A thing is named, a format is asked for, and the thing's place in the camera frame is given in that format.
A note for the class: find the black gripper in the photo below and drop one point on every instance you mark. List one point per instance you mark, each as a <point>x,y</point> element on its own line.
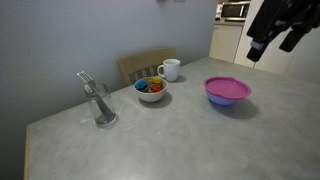
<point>283,13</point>

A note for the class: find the pink plastic plate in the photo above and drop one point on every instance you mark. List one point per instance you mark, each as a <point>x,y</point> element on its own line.
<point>226,87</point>

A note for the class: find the blue plastic bowl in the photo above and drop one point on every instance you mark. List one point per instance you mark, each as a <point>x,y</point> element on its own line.
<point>220,99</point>

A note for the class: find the beige ceramic bowl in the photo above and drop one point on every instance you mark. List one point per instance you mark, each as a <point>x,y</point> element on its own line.
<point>150,96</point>

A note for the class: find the cream kitchen cabinet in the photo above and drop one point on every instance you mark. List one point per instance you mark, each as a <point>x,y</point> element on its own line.
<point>226,42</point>

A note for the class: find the silver microwave oven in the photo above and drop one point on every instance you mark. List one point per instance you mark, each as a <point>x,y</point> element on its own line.
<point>235,10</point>

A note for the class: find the white ceramic mug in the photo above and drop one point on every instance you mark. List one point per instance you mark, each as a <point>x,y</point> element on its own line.
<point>171,69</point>

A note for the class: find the yellow silicone cupcake cup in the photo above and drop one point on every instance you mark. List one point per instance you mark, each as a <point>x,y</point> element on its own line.
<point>155,80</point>

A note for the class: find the orange silicone cupcake cup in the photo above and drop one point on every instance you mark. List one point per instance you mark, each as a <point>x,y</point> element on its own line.
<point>155,88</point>

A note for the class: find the wooden chair with solid backrest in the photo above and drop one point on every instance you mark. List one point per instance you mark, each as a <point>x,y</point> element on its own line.
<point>143,63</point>

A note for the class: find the blue silicone cupcake cup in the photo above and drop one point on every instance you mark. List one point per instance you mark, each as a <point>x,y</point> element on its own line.
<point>141,84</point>

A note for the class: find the clear glass jar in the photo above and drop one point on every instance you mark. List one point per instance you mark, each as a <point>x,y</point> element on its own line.
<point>101,110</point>

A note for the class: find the clear glass with utensils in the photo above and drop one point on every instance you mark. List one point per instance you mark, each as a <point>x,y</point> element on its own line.
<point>86,77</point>

